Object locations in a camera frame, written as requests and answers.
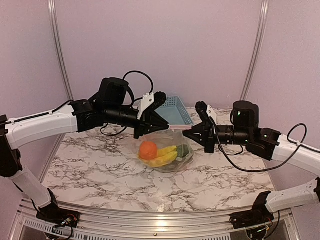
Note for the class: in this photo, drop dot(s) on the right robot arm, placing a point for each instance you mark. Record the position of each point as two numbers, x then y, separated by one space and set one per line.
265 143

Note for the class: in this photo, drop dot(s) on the orange fake fruit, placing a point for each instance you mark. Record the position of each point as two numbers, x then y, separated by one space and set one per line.
148 150

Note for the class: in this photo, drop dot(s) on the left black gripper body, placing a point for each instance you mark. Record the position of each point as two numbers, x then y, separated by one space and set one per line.
142 124

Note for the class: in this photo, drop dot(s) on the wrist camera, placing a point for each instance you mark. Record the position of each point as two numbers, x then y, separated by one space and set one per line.
206 112
151 101

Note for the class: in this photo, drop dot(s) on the clear zip top bag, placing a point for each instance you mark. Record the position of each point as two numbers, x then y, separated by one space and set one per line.
164 139

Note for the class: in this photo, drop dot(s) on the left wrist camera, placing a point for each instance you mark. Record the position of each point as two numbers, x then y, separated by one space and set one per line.
151 101

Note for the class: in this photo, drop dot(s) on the green fake vegetable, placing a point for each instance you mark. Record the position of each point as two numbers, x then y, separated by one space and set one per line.
184 153

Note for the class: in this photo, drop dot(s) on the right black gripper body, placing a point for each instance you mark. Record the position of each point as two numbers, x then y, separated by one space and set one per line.
210 136

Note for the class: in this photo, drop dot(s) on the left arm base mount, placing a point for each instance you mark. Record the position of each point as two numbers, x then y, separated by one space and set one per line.
54 214

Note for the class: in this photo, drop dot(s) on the light blue plastic basket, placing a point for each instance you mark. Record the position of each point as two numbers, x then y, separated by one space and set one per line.
175 112

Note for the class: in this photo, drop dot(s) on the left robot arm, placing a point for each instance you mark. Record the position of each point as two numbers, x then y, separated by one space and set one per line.
104 107

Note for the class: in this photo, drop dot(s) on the yellow fake bananas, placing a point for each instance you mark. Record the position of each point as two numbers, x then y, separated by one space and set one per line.
165 156

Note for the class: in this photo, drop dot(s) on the right aluminium corner post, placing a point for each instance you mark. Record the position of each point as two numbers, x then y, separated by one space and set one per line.
259 38

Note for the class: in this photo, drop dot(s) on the left aluminium corner post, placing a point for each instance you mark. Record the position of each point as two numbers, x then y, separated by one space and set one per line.
58 48

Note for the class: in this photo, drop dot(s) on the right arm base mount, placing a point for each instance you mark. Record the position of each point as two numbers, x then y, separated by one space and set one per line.
258 214

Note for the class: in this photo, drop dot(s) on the aluminium corner post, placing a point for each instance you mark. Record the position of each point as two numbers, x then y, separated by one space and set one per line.
58 48
259 38

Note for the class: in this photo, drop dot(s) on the aluminium front rail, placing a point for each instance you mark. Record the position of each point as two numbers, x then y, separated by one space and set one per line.
107 224

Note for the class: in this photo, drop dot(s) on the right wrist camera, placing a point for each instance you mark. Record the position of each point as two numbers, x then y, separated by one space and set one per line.
206 112

